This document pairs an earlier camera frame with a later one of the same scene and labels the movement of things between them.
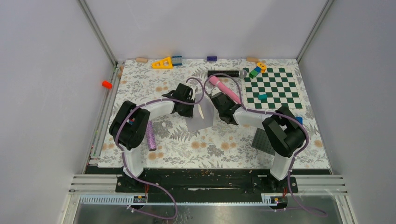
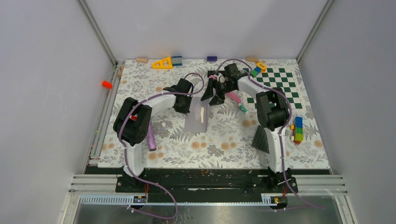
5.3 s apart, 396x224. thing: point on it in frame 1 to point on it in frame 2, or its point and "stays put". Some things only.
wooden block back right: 252,59 stays put
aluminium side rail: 96,150 stays put
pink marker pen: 225,89 stays put
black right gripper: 232,101 to 217,99
